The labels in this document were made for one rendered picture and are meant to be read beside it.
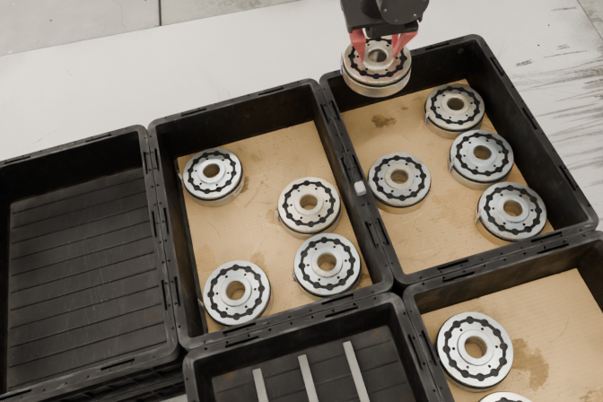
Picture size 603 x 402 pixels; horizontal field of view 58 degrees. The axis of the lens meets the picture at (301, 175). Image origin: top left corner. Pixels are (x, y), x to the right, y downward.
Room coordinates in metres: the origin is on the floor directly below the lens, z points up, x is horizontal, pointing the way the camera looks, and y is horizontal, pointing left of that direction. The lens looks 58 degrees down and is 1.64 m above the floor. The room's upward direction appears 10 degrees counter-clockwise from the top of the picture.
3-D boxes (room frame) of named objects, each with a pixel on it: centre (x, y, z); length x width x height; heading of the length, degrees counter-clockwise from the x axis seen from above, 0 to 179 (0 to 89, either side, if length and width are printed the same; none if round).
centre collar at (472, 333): (0.17, -0.19, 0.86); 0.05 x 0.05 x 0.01
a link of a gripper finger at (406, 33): (0.57, -0.16, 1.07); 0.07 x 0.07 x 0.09; 0
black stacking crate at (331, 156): (0.42, 0.07, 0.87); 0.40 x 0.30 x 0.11; 7
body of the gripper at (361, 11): (0.57, -0.15, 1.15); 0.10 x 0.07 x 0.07; 90
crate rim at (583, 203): (0.46, -0.23, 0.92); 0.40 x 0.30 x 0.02; 7
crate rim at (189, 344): (0.42, 0.07, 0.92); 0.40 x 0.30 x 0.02; 7
